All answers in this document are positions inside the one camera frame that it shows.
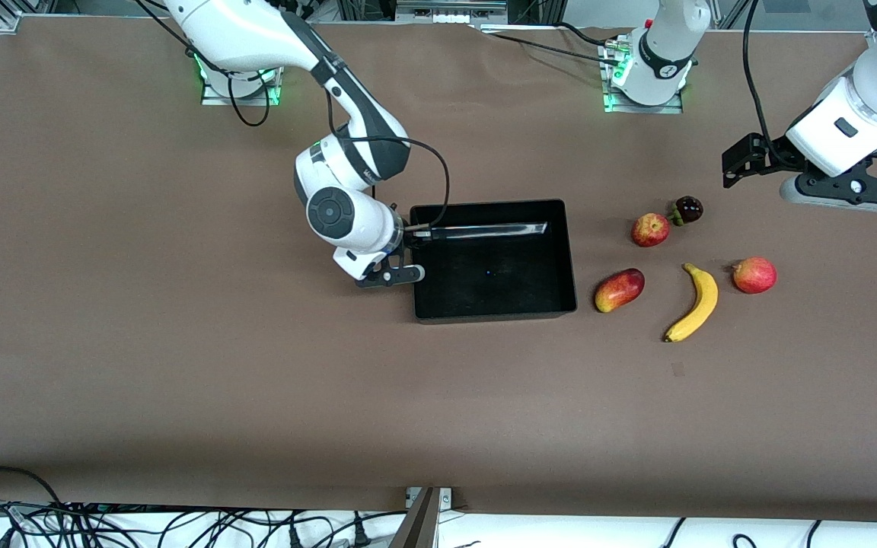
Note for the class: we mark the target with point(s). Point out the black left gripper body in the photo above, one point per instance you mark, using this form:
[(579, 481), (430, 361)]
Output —
[(775, 154)]

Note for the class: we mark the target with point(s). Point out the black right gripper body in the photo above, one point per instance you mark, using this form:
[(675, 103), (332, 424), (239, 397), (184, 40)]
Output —
[(406, 237)]

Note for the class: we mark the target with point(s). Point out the black plastic box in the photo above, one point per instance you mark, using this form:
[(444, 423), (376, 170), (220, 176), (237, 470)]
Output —
[(499, 289)]

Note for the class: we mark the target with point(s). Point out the red yellow apple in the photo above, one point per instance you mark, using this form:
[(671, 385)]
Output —
[(650, 230)]

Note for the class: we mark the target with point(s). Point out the yellow banana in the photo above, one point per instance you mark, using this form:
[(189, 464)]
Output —
[(703, 301)]

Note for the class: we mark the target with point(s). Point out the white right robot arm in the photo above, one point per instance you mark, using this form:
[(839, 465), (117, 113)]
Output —
[(240, 30)]

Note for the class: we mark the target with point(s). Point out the dark purple mangosteen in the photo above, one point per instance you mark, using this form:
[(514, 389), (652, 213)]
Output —
[(688, 208)]

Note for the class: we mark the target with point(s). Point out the brown table cover sheet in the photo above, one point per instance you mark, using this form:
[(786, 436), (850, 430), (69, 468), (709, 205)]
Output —
[(408, 418)]

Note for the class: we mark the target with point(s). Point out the red yellow mango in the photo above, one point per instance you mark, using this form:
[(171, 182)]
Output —
[(619, 290)]

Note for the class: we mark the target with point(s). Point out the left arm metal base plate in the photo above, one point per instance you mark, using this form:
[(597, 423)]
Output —
[(671, 108)]

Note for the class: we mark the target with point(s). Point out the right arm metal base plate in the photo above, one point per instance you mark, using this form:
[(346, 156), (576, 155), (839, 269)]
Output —
[(214, 95)]

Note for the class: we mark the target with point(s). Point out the small metal edge bracket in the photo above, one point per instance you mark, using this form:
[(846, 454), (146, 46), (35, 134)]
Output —
[(446, 496)]

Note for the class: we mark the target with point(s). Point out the grey camera pole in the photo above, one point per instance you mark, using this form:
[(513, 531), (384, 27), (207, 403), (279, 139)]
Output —
[(417, 525)]

